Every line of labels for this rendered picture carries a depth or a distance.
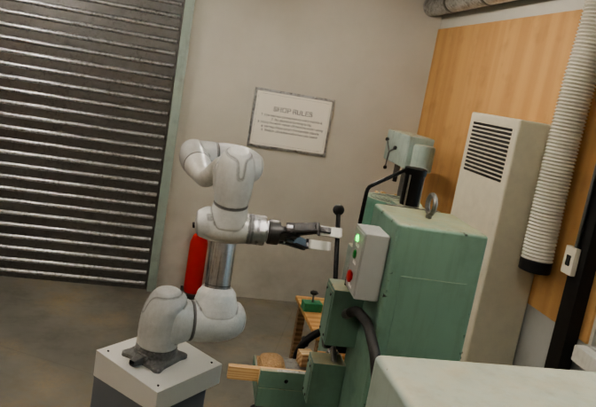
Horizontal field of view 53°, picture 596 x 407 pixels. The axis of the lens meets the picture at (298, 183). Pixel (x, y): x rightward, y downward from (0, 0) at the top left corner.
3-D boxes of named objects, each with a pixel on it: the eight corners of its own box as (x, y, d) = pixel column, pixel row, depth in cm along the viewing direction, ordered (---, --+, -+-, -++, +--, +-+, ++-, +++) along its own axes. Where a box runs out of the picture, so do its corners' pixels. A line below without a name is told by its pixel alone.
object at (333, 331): (347, 333, 162) (357, 281, 160) (354, 348, 153) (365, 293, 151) (317, 330, 161) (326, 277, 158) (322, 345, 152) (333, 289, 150)
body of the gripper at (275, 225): (262, 246, 181) (293, 251, 182) (267, 238, 173) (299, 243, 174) (265, 223, 184) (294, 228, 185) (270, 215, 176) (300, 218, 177)
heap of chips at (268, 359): (283, 358, 196) (285, 348, 196) (287, 379, 183) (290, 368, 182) (256, 356, 195) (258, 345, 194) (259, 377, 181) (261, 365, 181)
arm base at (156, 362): (112, 357, 218) (113, 344, 217) (152, 339, 238) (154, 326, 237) (150, 379, 211) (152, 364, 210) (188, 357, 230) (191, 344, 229)
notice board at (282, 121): (325, 156, 482) (334, 99, 475) (325, 157, 481) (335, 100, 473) (246, 144, 469) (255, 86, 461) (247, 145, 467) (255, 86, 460)
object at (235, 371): (399, 391, 188) (402, 379, 187) (401, 395, 186) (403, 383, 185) (226, 375, 179) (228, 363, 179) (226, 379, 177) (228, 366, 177)
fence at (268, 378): (448, 402, 186) (451, 386, 185) (450, 405, 184) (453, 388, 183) (257, 385, 177) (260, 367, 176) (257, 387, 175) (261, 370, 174)
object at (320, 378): (333, 394, 167) (341, 354, 165) (338, 407, 160) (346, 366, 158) (300, 390, 166) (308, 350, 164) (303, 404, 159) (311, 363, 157)
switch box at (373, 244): (367, 287, 150) (380, 225, 147) (378, 302, 140) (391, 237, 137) (344, 284, 149) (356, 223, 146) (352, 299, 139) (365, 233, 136)
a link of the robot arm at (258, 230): (247, 238, 172) (268, 241, 172) (251, 208, 175) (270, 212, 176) (244, 247, 180) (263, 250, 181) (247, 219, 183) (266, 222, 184)
